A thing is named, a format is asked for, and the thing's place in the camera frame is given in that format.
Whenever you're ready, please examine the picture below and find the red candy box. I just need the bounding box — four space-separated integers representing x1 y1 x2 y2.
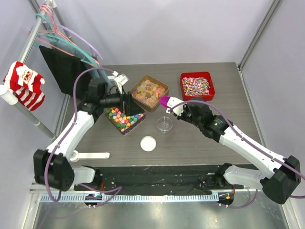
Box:
180 72 215 101

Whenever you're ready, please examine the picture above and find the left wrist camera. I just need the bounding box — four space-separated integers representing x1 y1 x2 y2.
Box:
112 71 129 94

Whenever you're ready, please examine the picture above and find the purple plastic scoop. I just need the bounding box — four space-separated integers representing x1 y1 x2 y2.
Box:
160 96 171 108

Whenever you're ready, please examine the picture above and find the metal clothes rack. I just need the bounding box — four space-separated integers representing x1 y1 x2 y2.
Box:
0 0 119 163

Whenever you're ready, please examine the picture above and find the clear plastic cup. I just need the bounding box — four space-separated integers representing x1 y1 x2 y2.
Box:
157 116 173 134

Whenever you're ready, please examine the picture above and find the grey-blue cloth on hanger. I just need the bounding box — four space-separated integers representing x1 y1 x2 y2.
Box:
50 38 112 86

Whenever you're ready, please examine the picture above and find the pink hanger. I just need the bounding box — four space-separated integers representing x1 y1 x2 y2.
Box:
30 4 100 68

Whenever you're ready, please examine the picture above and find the white cable duct strip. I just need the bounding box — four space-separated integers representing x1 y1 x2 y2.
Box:
40 193 220 204

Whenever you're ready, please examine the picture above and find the black cloth on hanger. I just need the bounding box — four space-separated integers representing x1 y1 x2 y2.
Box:
39 46 87 96

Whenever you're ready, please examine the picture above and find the brown gummy candy tin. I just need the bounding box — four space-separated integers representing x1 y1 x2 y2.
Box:
130 75 169 113

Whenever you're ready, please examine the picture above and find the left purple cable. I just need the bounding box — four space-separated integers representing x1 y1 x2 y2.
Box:
44 67 123 207

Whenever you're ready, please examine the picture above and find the purple cable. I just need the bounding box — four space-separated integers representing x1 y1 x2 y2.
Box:
44 67 123 207
165 100 305 210

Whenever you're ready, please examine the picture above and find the teal hanger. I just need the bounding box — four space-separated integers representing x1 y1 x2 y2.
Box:
33 13 95 65

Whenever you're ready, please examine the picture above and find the star candy tin box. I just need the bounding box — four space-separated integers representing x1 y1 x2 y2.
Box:
104 103 146 135

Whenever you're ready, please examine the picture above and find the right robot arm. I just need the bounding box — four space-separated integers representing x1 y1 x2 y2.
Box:
166 98 304 204

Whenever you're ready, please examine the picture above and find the white round lid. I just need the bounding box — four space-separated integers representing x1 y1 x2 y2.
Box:
140 136 157 152

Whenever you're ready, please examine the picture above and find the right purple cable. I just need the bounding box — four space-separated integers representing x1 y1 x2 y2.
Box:
165 100 305 210

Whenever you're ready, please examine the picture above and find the purple hanger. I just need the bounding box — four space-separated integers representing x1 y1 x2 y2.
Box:
57 24 103 60

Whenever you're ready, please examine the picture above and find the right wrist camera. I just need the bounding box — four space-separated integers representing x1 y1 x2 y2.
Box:
166 97 183 116

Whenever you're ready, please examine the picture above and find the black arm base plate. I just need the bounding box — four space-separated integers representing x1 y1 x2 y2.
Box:
71 164 265 195

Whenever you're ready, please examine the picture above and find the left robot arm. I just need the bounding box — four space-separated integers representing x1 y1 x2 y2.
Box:
33 74 144 191

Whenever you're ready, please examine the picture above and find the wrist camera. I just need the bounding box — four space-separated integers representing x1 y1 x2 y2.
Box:
166 97 183 116
112 71 129 94

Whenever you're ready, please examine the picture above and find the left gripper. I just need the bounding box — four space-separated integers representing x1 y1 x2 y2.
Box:
100 85 144 116

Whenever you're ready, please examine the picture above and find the santa red striped sock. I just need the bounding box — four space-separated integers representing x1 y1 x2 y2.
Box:
3 61 45 111

